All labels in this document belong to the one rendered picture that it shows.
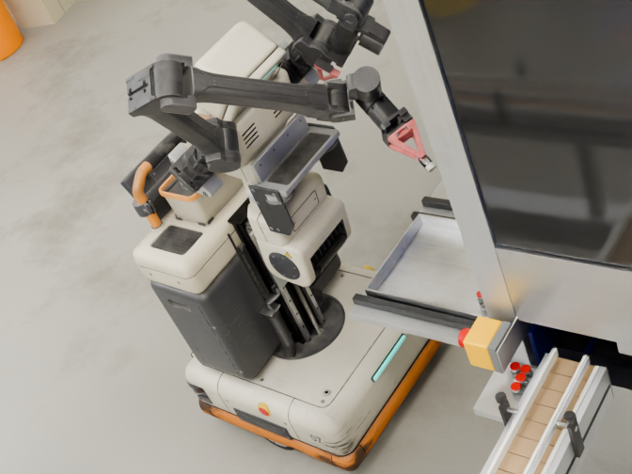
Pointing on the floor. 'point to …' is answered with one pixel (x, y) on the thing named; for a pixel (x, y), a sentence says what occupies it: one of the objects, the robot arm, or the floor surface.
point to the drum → (7, 33)
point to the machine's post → (453, 159)
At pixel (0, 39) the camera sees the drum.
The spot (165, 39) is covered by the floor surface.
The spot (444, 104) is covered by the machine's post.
